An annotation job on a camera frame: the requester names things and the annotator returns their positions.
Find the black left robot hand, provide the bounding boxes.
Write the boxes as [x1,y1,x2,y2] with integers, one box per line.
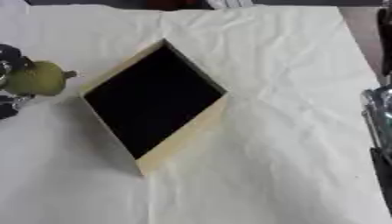
[0,43,37,121]

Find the green toy pear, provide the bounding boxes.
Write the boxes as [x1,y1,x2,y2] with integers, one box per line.
[3,59,80,97]

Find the tan box with black inside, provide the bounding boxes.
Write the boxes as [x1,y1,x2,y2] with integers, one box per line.
[78,38,230,177]

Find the white striped cloth bundle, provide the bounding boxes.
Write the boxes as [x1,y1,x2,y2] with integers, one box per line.
[206,0,257,11]

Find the dark upright object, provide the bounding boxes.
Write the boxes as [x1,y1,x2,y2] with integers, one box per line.
[374,8,392,77]

